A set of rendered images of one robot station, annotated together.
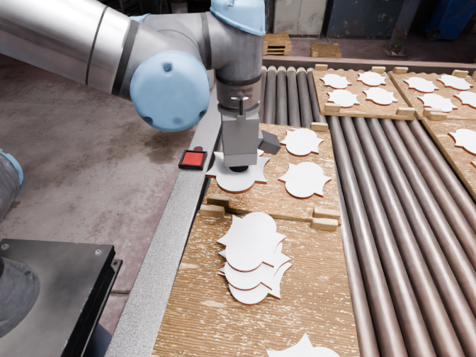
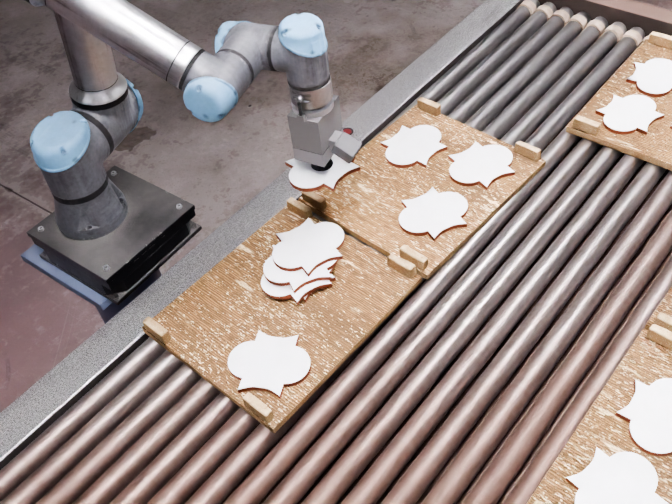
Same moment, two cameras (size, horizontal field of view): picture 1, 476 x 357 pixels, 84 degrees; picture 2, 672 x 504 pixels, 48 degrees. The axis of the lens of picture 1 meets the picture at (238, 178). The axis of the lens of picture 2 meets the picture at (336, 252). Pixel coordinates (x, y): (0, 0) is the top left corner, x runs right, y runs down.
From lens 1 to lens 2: 1.01 m
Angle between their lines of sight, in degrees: 27
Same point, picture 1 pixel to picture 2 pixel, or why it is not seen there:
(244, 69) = (299, 79)
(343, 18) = not seen: outside the picture
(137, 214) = not seen: hidden behind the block
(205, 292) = (244, 275)
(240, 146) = (306, 144)
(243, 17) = (292, 44)
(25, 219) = (153, 162)
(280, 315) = (291, 317)
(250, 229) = (314, 236)
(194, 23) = (262, 39)
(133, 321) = (180, 273)
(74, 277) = (152, 218)
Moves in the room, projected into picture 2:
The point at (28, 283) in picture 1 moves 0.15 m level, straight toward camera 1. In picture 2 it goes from (119, 207) to (141, 251)
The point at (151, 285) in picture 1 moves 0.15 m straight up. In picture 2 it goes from (208, 253) to (191, 201)
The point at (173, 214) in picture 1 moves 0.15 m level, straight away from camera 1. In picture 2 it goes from (266, 200) to (282, 155)
